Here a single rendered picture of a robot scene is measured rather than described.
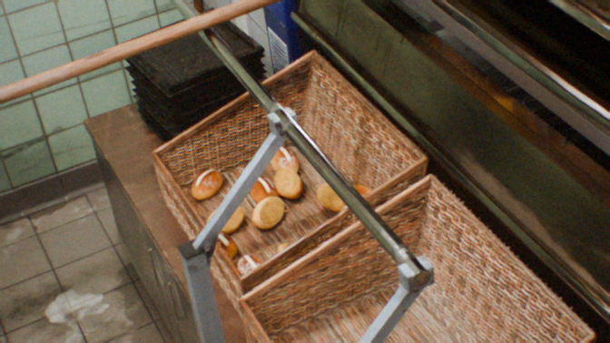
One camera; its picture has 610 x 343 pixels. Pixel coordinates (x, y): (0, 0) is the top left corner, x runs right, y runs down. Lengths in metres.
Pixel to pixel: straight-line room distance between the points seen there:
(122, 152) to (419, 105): 1.01
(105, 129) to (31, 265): 0.71
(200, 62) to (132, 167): 0.34
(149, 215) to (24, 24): 1.00
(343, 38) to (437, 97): 0.40
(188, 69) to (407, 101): 0.71
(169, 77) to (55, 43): 0.86
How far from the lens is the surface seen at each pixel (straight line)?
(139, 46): 2.25
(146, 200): 2.84
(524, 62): 1.62
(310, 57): 2.79
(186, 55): 2.91
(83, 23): 3.62
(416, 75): 2.33
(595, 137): 1.52
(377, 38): 2.46
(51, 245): 3.73
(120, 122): 3.15
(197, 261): 2.09
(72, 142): 3.81
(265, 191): 2.70
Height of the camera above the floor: 2.30
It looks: 37 degrees down
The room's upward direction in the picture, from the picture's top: 8 degrees counter-clockwise
